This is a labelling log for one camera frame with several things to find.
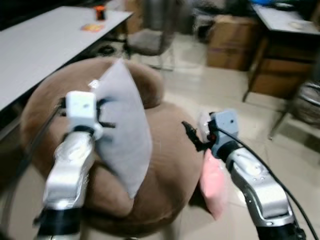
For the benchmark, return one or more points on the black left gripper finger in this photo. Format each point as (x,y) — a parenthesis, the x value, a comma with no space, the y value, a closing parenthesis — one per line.
(109,125)
(106,102)

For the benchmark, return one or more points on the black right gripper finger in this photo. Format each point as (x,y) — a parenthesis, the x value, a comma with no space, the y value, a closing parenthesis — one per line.
(192,134)

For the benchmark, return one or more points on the grey pillow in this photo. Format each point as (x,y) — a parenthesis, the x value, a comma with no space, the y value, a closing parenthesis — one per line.
(125,135)

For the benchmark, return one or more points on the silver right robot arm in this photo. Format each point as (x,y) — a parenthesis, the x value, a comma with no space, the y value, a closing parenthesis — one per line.
(260,185)

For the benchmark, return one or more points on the brown round sofa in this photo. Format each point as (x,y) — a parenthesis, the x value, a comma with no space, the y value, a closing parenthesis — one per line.
(170,165)

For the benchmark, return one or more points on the pink pillow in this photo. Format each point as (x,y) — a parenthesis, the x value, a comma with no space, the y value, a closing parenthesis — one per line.
(214,185)

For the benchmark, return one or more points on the grey padded chair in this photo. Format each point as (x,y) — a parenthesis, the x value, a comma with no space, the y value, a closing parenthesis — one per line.
(147,40)

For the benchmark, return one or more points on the yellow orange packet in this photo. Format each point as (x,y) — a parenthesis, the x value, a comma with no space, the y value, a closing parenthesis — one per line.
(92,27)

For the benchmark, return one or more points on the white table with black legs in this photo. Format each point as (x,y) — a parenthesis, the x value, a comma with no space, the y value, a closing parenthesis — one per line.
(45,45)

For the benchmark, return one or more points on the orange and black can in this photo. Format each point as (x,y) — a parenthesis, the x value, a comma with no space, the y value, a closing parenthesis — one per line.
(100,12)

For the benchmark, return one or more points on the tall brown cardboard box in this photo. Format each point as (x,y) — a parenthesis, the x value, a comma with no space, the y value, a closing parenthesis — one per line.
(232,42)

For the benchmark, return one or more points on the grey top wooden desk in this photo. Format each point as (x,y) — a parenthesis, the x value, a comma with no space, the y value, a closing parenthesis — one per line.
(285,55)

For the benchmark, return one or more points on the blue object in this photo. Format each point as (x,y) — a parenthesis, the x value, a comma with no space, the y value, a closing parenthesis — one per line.
(265,2)

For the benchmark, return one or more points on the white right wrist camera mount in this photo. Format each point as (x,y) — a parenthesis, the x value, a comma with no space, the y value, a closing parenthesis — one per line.
(225,130)

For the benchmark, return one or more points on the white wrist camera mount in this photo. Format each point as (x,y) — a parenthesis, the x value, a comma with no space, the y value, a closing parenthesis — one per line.
(82,112)
(225,130)

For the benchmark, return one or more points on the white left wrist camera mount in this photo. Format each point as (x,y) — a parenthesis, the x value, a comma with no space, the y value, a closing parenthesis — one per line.
(82,112)

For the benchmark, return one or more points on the metal frame chair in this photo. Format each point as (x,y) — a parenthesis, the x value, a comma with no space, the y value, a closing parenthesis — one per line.
(305,102)

